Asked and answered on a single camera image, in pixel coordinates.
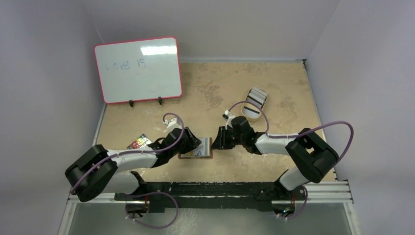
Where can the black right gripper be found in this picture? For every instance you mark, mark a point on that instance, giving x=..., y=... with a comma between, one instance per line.
x=222, y=138

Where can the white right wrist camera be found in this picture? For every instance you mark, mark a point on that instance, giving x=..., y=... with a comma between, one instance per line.
x=227, y=115

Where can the pack of coloured markers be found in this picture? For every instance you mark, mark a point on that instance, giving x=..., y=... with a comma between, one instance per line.
x=139, y=142

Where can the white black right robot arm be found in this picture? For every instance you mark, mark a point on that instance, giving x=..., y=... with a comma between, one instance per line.
x=313, y=157

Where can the beige oval card tray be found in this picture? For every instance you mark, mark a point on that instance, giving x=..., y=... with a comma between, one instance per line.
x=254, y=107

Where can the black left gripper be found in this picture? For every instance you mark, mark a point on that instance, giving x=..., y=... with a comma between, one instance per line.
x=189, y=139

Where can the aluminium rail frame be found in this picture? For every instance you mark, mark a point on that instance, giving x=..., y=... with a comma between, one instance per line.
x=261, y=196

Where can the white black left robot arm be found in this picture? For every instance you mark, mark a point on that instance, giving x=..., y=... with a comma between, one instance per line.
x=101, y=170

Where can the pink framed whiteboard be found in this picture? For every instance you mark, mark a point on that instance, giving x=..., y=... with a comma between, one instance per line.
x=139, y=70

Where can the brown leather card holder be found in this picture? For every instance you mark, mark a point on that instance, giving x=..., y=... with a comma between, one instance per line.
x=203, y=151

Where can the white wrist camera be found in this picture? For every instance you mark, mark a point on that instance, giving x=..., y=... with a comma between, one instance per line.
x=227, y=115
x=172, y=124

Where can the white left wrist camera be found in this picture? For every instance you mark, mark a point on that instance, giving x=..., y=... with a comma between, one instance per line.
x=172, y=124

